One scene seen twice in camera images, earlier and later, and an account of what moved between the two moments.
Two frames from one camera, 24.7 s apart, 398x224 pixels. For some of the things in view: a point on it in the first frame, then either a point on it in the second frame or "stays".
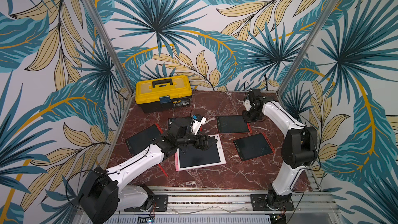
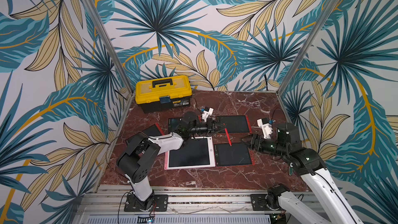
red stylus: (249, 127) stays
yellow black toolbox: (156, 95) stays
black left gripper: (204, 145) to (211, 125)
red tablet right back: (231, 124) stays
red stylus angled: (166, 175) to (227, 134)
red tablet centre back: (180, 122) stays
